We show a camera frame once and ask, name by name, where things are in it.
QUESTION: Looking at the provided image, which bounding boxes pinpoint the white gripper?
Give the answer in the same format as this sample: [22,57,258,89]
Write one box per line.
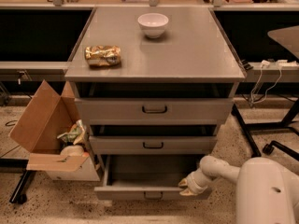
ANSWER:
[178,170,207,197]

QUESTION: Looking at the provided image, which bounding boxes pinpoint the grey bottom drawer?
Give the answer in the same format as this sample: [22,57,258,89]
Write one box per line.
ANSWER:
[94,155,211,201]

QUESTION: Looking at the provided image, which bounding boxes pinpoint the grey drawer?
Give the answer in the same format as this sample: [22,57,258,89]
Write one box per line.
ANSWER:
[90,136,217,155]
[75,98,233,125]
[94,155,211,201]

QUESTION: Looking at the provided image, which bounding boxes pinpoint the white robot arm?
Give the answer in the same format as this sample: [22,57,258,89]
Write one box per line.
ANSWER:
[178,156,299,224]

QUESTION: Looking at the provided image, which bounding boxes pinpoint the grey middle drawer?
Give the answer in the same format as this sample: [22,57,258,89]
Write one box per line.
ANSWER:
[90,136,217,155]

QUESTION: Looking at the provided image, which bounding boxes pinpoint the grey top drawer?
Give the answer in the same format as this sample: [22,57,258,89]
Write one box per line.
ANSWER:
[75,98,233,125]

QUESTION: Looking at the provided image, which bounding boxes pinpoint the grey drawer cabinet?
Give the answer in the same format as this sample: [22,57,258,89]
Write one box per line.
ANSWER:
[64,6,247,161]

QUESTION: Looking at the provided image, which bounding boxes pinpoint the open cardboard box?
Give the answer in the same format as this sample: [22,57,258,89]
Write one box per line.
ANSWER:
[9,81,100,181]

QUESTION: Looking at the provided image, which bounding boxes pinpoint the black office chair base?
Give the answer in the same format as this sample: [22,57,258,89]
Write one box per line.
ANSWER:
[263,140,299,161]

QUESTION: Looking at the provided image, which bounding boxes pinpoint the white round object in box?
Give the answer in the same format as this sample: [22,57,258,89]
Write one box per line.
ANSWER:
[61,145,84,157]

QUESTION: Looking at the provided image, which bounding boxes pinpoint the green snack packet in box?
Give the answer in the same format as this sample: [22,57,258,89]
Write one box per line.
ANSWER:
[57,119,86,145]

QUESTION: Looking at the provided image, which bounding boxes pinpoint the gold foil snack bag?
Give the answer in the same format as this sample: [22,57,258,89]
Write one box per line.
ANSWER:
[84,46,121,67]

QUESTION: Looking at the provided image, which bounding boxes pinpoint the white ceramic bowl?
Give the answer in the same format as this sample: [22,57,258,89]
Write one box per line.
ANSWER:
[137,13,169,38]

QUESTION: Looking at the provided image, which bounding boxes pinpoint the black table leg left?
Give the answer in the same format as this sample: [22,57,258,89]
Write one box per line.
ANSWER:
[0,158,36,204]

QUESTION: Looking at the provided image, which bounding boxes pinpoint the grey side table top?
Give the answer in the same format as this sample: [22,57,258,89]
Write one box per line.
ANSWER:
[267,25,299,59]

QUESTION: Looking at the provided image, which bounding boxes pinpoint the black table leg frame right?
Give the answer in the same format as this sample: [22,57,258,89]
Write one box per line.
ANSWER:
[232,99,299,158]

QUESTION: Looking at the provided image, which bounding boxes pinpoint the white cables on shelf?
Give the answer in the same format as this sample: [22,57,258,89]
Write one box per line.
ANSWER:
[249,59,299,105]

